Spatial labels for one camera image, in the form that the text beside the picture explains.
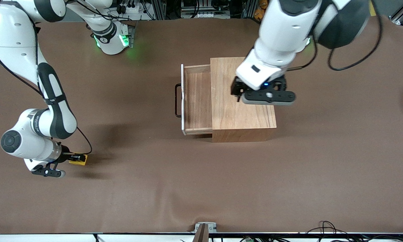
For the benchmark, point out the brown wooden bar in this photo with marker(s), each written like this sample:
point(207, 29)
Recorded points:
point(201, 235)

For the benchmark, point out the grey metal clamp bracket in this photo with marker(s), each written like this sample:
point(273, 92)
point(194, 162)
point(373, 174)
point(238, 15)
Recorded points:
point(205, 226)

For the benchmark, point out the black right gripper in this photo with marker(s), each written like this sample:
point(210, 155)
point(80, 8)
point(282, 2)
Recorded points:
point(64, 154)

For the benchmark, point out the white power strip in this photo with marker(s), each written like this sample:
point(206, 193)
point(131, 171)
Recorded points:
point(130, 9)

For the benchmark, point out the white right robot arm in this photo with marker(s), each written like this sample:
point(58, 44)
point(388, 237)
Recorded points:
point(53, 107)

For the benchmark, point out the yellow block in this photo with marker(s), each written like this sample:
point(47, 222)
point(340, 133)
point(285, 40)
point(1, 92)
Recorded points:
point(81, 163)

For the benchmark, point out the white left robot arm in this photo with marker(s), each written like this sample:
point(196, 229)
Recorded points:
point(282, 33)

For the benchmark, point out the orange snack bag pile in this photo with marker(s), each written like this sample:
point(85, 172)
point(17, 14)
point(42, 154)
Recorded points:
point(259, 13)

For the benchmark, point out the wooden drawer cabinet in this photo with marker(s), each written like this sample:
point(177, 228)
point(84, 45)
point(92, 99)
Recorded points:
point(241, 114)

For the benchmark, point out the wooden drawer with white front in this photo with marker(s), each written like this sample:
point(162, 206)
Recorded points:
point(198, 101)

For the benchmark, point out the brown table cover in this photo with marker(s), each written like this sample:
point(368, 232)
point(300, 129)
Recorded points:
point(154, 195)

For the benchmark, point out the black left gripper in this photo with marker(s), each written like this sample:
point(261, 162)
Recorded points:
point(236, 86)

